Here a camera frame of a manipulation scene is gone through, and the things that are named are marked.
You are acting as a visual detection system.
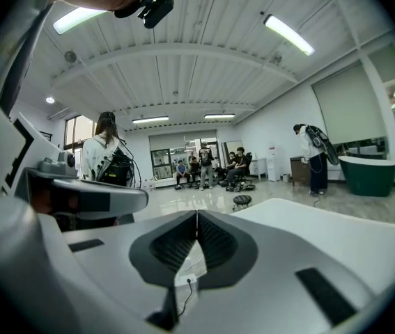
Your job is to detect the wide grey roller blind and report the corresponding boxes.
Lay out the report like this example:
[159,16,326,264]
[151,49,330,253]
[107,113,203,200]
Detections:
[148,130,218,152]

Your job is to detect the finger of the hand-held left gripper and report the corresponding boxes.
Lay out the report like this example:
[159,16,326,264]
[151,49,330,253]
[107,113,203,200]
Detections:
[52,178,150,219]

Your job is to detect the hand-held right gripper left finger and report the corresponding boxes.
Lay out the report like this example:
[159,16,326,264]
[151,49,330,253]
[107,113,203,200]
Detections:
[61,209,198,334]

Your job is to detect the black head-mounted camera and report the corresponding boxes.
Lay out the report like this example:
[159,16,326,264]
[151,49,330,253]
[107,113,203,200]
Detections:
[113,0,176,30]

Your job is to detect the leaning wall mirror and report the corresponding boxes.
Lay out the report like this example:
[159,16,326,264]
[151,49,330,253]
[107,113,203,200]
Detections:
[222,140,244,169]

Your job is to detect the pile of black rigs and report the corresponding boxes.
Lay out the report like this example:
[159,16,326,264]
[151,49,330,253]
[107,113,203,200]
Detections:
[174,180,257,193]

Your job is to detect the white power strip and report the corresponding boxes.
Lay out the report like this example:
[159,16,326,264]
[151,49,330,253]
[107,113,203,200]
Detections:
[177,273,199,287]

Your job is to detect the green bathtub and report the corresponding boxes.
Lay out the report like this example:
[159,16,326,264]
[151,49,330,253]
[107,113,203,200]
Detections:
[338,154,395,198]

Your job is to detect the black shell backpack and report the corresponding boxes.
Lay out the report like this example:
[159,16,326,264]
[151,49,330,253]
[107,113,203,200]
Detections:
[98,148,141,189]
[304,125,340,167]

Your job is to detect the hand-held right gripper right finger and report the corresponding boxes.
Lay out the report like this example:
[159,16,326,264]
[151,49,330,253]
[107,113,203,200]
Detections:
[183,209,376,334]

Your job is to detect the black round rolling stool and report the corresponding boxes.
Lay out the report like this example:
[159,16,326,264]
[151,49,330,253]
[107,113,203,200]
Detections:
[232,193,254,212]

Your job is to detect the narrow grey roller blind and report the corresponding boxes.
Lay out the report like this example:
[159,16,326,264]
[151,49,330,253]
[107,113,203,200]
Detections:
[366,42,395,83]

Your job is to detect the white water dispenser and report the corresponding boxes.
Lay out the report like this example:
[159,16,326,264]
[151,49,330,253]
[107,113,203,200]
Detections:
[266,145,282,182]

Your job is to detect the person's grey clothed body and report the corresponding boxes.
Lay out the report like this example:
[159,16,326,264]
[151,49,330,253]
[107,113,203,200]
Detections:
[0,1,57,118]

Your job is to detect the black power cable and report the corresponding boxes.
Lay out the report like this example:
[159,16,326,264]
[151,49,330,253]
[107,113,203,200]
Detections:
[178,278,198,318]

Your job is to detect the black framed glass door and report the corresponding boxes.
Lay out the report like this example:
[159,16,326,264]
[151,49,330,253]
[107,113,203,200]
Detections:
[150,137,219,180]

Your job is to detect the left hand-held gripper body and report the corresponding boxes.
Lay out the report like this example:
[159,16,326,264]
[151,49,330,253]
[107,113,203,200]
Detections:
[0,112,79,216]

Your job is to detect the white bench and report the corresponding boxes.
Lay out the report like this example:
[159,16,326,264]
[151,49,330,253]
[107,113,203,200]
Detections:
[150,177,201,189]

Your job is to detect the brown wooden cabinet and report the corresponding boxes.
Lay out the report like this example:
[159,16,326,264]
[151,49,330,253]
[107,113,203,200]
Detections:
[290,155,312,187]

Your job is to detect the white drawer cabinet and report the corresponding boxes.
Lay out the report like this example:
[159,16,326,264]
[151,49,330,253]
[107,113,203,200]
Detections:
[251,157,270,181]

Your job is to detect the black office chair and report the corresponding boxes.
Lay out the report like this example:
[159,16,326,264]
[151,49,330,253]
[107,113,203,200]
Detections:
[233,151,254,187]

